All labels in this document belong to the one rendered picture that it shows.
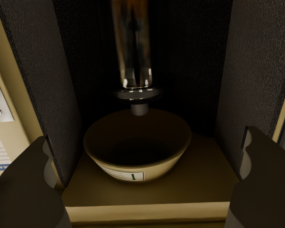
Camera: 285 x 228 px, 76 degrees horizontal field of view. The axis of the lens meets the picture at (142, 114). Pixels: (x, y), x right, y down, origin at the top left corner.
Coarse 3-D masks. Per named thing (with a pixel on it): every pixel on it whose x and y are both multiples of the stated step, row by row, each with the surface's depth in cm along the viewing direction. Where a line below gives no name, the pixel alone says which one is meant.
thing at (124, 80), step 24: (96, 0) 20; (120, 0) 19; (144, 0) 19; (168, 0) 21; (120, 24) 20; (144, 24) 20; (168, 24) 23; (120, 48) 21; (144, 48) 21; (168, 48) 24; (120, 72) 22; (144, 72) 22; (168, 72) 25
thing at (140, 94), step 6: (174, 84) 26; (102, 90) 25; (108, 90) 24; (150, 90) 22; (156, 90) 23; (162, 90) 23; (168, 90) 24; (114, 96) 23; (120, 96) 23; (126, 96) 23; (132, 96) 23; (138, 96) 23; (144, 96) 23; (150, 96) 23
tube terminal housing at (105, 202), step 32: (0, 32) 17; (0, 64) 19; (0, 128) 19; (32, 128) 22; (128, 160) 40; (160, 160) 39; (192, 160) 31; (224, 160) 30; (64, 192) 26; (96, 192) 26; (128, 192) 26; (160, 192) 26; (192, 192) 25; (224, 192) 25; (96, 224) 26; (128, 224) 26
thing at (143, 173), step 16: (128, 112) 38; (160, 112) 37; (96, 128) 33; (112, 128) 36; (128, 128) 38; (144, 128) 38; (160, 128) 37; (176, 128) 34; (96, 144) 32; (112, 144) 36; (176, 144) 32; (96, 160) 25; (176, 160) 26; (112, 176) 28; (128, 176) 25; (144, 176) 25; (160, 176) 27
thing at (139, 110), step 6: (120, 102) 26; (126, 102) 25; (132, 102) 24; (138, 102) 24; (144, 102) 25; (150, 102) 25; (132, 108) 28; (138, 108) 28; (144, 108) 28; (138, 114) 28; (144, 114) 29
